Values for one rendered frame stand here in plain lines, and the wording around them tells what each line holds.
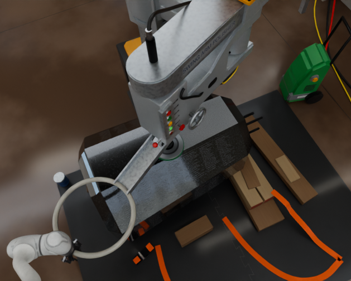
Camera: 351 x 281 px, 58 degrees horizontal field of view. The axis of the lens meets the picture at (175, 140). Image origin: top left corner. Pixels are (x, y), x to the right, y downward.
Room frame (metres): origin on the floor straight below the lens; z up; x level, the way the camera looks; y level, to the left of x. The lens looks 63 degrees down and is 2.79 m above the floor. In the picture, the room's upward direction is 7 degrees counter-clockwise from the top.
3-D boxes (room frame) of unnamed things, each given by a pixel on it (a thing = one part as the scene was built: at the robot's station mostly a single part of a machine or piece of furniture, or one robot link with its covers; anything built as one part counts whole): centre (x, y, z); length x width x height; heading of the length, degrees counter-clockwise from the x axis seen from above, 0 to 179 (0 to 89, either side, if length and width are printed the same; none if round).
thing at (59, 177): (1.11, 1.08, 0.08); 0.10 x 0.10 x 0.13
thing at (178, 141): (0.95, 0.05, 0.87); 0.21 x 0.21 x 0.01
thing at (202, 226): (0.51, -0.07, 0.07); 0.30 x 0.12 x 0.12; 113
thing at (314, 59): (1.82, -1.33, 0.43); 0.35 x 0.35 x 0.87; 2
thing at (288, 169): (0.96, -0.97, 0.08); 0.25 x 0.10 x 0.01; 19
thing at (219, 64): (1.21, -0.24, 1.33); 0.74 x 0.23 x 0.49; 133
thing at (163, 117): (0.82, 0.03, 1.39); 0.08 x 0.03 x 0.28; 133
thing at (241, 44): (1.40, -0.43, 1.37); 0.19 x 0.19 x 0.20
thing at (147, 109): (1.01, -0.01, 1.34); 0.36 x 0.22 x 0.45; 133
